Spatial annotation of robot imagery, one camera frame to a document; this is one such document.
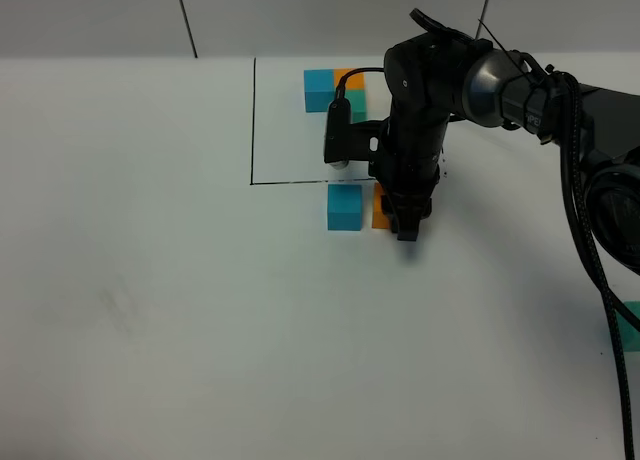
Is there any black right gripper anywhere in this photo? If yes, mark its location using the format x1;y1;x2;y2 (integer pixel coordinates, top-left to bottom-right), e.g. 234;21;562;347
369;114;449;242

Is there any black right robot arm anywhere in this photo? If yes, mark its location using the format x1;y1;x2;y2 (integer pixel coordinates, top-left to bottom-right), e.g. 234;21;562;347
370;10;639;270

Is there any green template block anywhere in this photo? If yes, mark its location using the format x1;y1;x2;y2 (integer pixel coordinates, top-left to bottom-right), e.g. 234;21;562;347
345;89;368;123

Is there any orange template block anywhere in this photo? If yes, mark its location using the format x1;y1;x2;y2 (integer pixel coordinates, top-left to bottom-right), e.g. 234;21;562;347
333;68;366;91

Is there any blue template block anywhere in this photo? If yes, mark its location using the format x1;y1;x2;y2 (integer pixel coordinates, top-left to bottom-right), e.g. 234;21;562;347
303;69;335;113

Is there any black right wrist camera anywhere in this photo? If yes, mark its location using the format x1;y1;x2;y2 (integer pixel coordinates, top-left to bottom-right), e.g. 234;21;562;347
323;98;383;168

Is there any black right camera cable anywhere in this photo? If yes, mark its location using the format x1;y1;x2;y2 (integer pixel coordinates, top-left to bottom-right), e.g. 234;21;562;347
333;67;386;106

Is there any black cable tie right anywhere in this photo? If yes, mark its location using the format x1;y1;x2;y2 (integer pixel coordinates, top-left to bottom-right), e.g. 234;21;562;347
476;17;545;91

